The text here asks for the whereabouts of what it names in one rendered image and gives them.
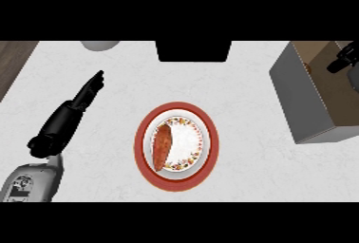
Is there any pale grey round object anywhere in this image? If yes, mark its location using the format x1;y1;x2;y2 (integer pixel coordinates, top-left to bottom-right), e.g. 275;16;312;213
80;41;121;52

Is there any grey cardboard box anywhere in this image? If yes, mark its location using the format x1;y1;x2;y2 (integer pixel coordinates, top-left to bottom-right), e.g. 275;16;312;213
267;41;359;145

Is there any black appliance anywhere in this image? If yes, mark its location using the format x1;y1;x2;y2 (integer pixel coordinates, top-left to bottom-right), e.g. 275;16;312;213
154;41;233;63

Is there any red rimmed floral plate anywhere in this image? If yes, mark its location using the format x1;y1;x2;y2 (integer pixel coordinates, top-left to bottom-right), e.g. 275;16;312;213
133;101;220;193

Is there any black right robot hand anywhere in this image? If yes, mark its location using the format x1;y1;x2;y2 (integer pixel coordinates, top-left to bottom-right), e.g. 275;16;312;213
325;41;359;74

